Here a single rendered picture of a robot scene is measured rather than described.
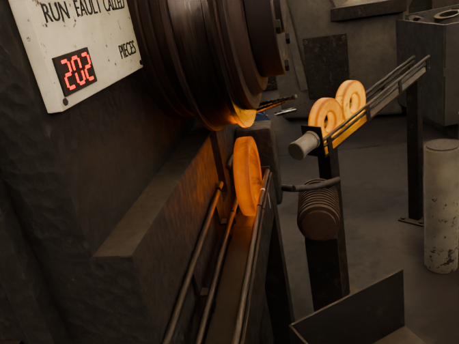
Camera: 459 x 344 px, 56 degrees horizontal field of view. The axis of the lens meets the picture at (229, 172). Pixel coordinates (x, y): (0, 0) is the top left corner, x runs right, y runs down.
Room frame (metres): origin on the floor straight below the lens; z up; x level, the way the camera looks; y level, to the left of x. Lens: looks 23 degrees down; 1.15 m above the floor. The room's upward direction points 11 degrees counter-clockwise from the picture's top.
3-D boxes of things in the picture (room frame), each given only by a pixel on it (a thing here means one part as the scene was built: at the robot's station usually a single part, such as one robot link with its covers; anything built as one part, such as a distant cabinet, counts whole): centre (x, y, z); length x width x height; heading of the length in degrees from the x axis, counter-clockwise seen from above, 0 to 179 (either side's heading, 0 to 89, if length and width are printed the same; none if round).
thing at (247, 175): (0.92, -0.04, 0.75); 0.18 x 0.03 x 0.18; 166
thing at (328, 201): (1.21, -0.26, 0.27); 0.22 x 0.13 x 0.53; 166
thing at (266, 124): (1.15, -0.09, 0.68); 0.11 x 0.08 x 0.24; 76
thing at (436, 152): (1.40, -0.76, 0.26); 0.12 x 0.12 x 0.52
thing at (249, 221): (0.94, -0.04, 0.66); 0.19 x 0.07 x 0.01; 166
